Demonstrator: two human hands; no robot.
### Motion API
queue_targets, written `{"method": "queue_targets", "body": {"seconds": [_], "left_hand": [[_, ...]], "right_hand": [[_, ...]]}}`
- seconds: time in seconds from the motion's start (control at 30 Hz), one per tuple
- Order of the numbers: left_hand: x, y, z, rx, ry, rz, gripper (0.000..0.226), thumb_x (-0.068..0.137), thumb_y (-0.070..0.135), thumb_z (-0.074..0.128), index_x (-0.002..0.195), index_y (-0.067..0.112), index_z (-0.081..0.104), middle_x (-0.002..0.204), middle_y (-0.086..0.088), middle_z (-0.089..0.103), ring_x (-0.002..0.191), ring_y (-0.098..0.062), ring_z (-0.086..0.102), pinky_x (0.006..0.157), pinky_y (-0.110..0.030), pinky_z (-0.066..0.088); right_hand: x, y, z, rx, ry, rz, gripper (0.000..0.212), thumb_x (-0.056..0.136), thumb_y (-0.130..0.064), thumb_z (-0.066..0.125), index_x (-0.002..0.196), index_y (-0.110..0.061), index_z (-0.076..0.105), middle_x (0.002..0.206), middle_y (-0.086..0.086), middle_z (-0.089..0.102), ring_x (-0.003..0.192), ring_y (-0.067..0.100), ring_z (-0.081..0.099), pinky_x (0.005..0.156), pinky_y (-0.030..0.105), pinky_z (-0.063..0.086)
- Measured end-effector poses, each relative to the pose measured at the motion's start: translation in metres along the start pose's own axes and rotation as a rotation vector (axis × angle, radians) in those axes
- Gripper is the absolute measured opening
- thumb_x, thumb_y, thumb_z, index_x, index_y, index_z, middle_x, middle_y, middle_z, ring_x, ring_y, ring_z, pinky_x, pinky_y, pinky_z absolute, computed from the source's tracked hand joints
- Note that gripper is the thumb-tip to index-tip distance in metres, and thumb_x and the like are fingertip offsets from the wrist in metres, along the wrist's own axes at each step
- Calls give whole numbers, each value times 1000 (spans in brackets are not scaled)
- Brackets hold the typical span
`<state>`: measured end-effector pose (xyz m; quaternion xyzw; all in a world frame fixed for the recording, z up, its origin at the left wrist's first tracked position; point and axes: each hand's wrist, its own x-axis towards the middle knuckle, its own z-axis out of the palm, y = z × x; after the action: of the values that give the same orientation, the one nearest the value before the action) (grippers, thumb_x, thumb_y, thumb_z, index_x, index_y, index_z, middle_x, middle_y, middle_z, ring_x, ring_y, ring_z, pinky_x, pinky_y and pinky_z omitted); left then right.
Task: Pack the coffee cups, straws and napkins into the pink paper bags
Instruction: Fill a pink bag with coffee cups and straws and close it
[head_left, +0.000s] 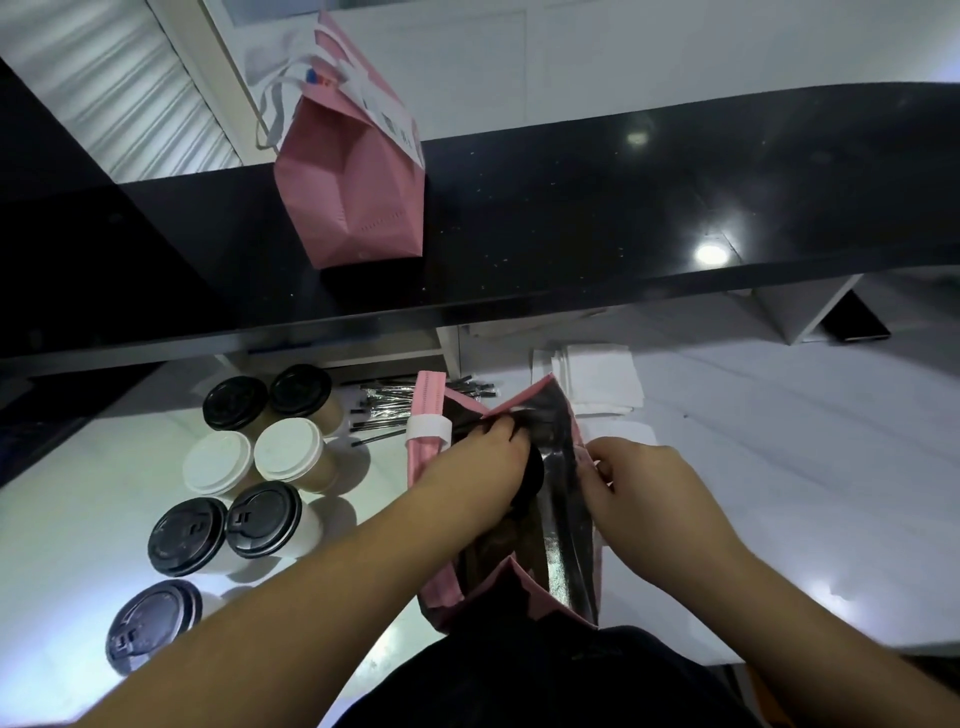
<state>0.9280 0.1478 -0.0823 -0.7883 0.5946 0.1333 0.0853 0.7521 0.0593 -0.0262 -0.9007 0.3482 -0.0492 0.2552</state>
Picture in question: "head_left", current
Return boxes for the person's black shirt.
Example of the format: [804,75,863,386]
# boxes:
[322,622,759,728]

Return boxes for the pile of straws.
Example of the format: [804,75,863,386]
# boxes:
[348,374,496,449]

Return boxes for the cluster of lidded paper cups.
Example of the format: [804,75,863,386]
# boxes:
[104,363,350,676]

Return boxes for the black low shelf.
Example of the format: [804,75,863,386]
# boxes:
[0,359,163,489]

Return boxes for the person's right forearm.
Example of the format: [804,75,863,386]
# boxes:
[671,539,960,728]

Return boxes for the person's left forearm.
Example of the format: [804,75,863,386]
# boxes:
[74,483,463,728]

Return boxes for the person's left hand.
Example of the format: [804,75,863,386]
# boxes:
[407,414,534,560]

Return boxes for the pink paper bag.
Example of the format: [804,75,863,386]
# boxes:
[254,8,427,271]
[404,369,605,633]

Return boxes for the black phone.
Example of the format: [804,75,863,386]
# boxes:
[821,290,892,345]

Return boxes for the cream shutter side frame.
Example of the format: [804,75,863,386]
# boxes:
[146,0,264,168]

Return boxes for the tall black glossy cabinet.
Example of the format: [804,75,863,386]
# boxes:
[0,58,249,361]

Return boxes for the black glossy counter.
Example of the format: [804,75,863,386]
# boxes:
[0,80,960,376]

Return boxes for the white triangular support bracket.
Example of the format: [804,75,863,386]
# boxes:
[753,273,864,346]

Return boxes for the white roller shutter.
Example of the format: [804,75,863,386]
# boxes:
[0,0,243,185]

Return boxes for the person's right hand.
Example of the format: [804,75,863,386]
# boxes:
[573,437,757,595]

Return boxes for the stack of white napkins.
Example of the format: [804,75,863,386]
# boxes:
[532,343,646,418]

